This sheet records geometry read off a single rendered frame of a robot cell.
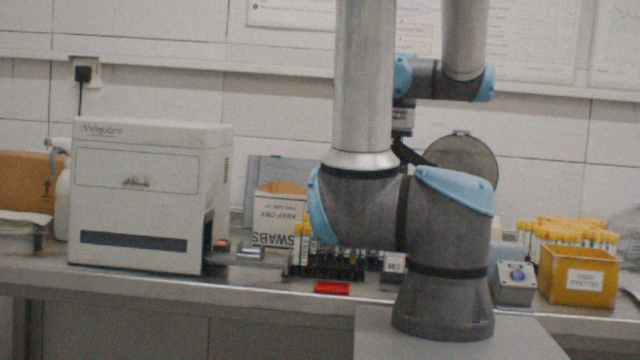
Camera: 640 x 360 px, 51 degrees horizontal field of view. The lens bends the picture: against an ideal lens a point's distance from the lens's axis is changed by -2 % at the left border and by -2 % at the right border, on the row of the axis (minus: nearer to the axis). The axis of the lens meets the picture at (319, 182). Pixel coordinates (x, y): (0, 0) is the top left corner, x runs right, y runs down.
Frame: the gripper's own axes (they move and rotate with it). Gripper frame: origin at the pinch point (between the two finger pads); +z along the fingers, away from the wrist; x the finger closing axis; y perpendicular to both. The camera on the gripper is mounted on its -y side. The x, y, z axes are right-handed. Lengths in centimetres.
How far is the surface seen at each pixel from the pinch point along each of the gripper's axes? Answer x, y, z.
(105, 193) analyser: 7, 58, -3
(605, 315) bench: 9.6, -40.4, 12.0
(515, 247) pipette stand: -3.0, -24.9, 2.4
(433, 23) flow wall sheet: -55, -9, -49
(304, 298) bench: 11.6, 17.0, 12.9
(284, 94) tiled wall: -56, 31, -27
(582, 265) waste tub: 4.7, -36.6, 3.6
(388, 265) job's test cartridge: 2.4, 1.3, 7.2
